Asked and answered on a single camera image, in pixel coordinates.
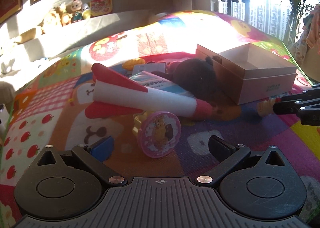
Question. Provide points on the pink lid yellow cup toy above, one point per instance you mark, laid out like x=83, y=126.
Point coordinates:
x=157, y=133

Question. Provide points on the hanging pink clothes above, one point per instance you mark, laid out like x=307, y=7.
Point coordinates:
x=309, y=37

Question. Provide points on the pink cardboard box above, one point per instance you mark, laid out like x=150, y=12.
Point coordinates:
x=249, y=73

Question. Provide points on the baby doll figure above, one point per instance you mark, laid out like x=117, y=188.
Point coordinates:
x=76, y=8

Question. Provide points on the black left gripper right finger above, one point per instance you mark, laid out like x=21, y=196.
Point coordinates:
x=261, y=185

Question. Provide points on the dark brown plush bear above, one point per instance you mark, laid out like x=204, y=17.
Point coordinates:
x=194, y=75

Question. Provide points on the small white duck toy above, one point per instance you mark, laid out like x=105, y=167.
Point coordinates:
x=85, y=11

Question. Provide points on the blue white wipes pack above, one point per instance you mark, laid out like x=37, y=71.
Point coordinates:
x=153, y=81

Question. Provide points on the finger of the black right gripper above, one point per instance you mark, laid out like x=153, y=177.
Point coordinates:
x=307, y=111
x=304, y=96

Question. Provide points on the red yellow picture card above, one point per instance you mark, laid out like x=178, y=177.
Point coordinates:
x=100, y=7

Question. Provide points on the colourful cartoon play mat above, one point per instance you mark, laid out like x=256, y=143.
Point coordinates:
x=51, y=110

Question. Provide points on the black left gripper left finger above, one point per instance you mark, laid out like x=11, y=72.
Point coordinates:
x=60, y=185

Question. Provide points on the yellow plush toy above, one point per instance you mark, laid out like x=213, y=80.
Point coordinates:
x=57, y=17

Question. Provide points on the yellow ribbed ball toy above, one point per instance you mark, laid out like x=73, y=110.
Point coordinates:
x=130, y=64

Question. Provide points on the red white foam rocket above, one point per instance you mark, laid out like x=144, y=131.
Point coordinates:
x=115, y=95

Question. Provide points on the small light blue box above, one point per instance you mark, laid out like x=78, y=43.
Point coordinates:
x=150, y=67

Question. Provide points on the white sofa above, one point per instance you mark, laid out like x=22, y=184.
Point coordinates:
x=25, y=61

